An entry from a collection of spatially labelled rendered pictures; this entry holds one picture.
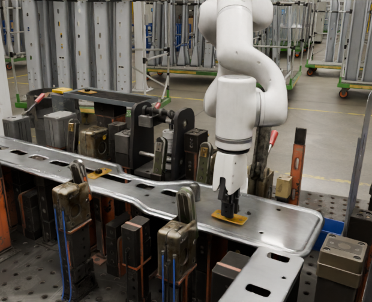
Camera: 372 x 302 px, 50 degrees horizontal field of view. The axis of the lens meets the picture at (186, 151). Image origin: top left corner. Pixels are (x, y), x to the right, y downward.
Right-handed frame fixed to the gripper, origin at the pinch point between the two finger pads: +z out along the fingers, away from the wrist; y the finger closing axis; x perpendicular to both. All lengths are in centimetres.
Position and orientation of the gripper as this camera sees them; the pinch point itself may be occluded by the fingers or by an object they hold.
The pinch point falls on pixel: (230, 207)
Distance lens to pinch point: 98.3
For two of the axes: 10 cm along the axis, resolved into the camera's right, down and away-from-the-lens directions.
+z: -0.1, 9.4, 3.4
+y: -5.0, 2.9, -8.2
